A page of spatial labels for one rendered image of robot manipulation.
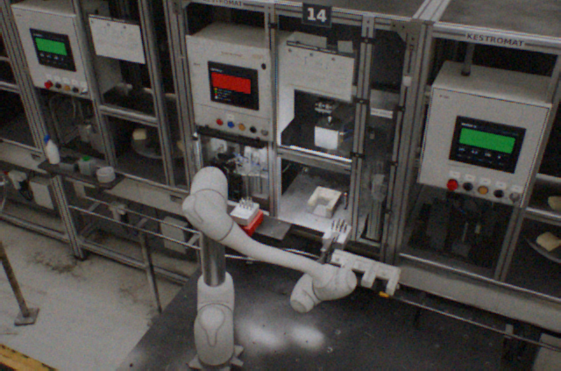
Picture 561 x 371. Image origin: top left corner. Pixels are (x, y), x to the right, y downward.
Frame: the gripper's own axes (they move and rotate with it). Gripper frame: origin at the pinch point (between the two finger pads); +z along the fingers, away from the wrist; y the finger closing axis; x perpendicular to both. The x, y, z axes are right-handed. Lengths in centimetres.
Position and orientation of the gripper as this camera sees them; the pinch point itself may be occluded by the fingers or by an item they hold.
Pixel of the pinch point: (333, 241)
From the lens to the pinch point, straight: 252.7
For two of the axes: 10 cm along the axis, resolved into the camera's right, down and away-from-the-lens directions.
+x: -9.1, -2.3, 3.4
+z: 4.1, -5.2, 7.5
